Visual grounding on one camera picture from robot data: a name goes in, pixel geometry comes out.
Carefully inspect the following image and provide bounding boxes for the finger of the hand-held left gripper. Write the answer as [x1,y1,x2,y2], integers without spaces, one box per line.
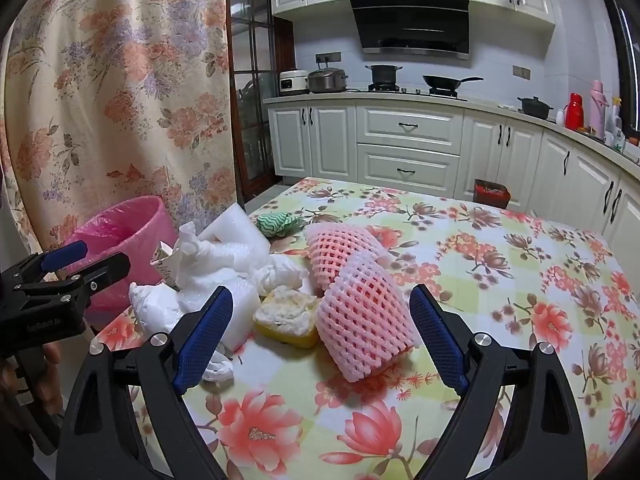
[7,241,89,286]
[15,252,132,307]

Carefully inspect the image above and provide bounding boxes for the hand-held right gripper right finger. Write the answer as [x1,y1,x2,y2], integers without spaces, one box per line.
[409,284,588,480]

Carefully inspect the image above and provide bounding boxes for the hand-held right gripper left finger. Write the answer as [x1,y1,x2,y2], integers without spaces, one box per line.
[57,285,235,480]

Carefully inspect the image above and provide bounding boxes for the pink lined waste bin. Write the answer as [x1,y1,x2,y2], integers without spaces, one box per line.
[62,196,173,326]

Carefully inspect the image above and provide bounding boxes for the small paper carton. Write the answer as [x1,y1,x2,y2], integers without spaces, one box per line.
[151,240,177,284]

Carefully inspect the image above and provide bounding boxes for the pale pink foam fruit net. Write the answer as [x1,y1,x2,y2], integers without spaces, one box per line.
[316,252,419,385]

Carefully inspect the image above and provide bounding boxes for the yellow sponge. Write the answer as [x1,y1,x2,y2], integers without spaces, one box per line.
[252,285,321,350]

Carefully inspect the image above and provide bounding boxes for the white tissue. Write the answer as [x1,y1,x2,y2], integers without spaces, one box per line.
[250,254,311,297]

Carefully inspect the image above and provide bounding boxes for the green striped cloth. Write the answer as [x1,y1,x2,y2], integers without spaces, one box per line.
[256,211,304,237]

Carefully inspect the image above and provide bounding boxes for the salmon pink foam fruit net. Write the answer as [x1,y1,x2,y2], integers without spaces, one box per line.
[304,223,387,295]

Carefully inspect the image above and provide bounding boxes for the person's left hand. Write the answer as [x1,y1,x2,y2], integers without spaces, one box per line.
[0,342,66,421]

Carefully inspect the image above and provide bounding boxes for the floral tablecloth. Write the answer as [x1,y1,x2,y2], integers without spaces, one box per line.
[87,177,636,480]

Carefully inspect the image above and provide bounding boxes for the white foam sheet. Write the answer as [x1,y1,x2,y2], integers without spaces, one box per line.
[197,203,274,281]

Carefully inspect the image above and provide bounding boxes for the red lined floor bin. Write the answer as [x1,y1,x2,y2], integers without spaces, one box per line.
[472,179,510,210]

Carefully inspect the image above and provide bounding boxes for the floral curtain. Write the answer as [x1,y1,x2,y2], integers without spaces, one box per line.
[0,0,236,271]

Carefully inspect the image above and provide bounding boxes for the wooden glass door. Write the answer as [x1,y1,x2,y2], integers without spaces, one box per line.
[226,0,293,202]

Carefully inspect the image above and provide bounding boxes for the white base cabinets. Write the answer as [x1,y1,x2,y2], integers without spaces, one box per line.
[267,100,640,281]

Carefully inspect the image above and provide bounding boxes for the gas stove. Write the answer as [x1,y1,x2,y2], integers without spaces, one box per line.
[367,83,467,99]

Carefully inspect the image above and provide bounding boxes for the small black lidded pot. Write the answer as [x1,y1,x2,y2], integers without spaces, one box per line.
[517,96,554,120]

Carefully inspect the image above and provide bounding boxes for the black wok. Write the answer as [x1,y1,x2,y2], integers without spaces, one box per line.
[422,75,484,95]

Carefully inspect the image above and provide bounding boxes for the white rice cooker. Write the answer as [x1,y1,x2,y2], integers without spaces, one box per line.
[278,69,312,97]

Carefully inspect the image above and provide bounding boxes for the red thermos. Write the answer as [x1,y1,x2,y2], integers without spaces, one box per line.
[565,93,586,131]

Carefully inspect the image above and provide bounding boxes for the black stock pot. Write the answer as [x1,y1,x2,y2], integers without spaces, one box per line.
[365,64,404,87]

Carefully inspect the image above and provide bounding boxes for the white plastic bottle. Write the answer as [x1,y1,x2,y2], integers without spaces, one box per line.
[604,97,624,147]

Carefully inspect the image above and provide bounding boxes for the pink thermos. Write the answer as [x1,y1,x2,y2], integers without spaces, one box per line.
[589,80,609,138]

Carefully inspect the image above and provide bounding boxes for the silver pressure cooker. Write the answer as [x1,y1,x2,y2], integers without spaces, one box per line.
[307,66,349,94]

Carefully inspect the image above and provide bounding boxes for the black range hood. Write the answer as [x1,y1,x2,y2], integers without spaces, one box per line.
[346,0,471,55]

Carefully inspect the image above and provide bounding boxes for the dark window frame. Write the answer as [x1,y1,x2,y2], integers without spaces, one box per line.
[597,0,640,131]

